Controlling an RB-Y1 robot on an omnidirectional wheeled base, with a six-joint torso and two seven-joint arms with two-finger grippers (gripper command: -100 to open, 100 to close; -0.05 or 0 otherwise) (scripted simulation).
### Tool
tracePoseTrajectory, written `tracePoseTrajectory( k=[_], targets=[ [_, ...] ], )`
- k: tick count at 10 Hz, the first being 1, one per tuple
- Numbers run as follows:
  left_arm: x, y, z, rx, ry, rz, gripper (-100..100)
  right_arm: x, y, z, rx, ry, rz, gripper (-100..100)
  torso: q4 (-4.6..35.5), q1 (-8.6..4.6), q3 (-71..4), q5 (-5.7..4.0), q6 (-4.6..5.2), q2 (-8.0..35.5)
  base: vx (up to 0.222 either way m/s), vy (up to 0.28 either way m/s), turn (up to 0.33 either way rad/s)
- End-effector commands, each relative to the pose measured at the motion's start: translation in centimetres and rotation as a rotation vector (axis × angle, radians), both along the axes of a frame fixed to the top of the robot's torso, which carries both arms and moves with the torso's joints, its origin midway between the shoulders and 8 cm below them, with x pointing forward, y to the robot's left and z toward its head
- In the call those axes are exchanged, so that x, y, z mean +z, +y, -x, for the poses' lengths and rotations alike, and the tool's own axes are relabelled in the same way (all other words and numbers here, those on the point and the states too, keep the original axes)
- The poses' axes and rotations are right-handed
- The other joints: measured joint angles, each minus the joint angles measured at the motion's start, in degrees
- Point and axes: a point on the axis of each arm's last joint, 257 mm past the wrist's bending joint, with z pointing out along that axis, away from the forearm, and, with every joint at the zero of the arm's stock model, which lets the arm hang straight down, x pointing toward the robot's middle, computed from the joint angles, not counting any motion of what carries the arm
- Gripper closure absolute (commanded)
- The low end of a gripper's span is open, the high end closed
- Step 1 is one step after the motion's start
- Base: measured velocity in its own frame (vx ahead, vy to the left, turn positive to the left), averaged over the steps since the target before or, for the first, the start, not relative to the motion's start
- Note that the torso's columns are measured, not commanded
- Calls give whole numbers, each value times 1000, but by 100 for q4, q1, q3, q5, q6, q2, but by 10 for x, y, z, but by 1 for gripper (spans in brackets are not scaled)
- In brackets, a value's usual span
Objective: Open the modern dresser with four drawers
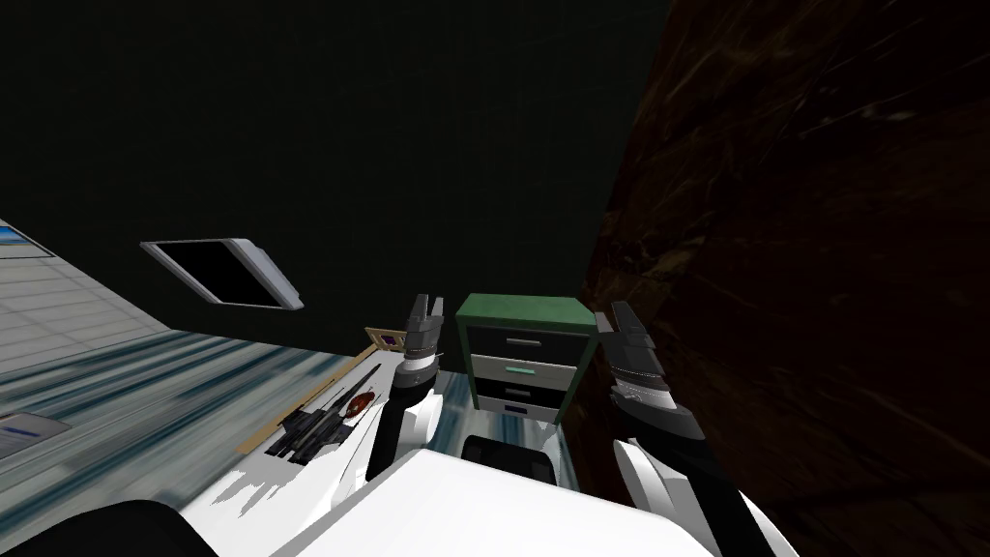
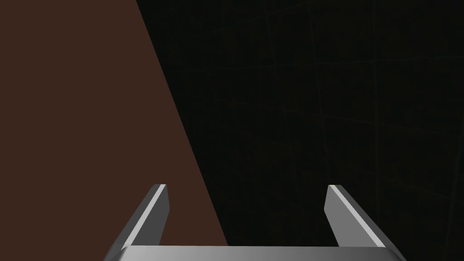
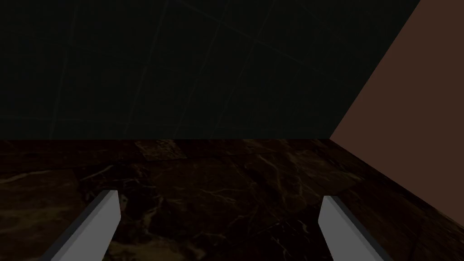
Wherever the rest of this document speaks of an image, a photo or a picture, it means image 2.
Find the brown door leaf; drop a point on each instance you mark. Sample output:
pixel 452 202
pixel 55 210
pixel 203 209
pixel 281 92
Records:
pixel 83 119

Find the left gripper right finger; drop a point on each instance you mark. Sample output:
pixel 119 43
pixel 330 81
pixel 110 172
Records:
pixel 349 221

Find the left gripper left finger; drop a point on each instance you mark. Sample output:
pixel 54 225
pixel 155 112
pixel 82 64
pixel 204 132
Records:
pixel 152 217

